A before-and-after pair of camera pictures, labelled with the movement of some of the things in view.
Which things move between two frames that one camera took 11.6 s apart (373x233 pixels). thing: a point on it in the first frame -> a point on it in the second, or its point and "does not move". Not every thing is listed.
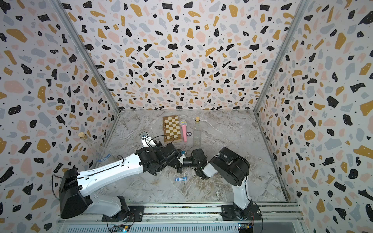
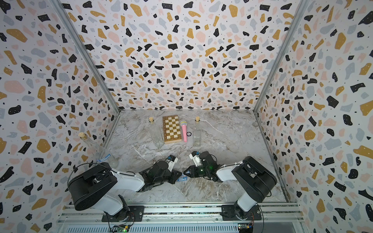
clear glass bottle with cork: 197,133 does not move
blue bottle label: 181,178 does not move
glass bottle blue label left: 101,156 does not move
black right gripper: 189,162 -> 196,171
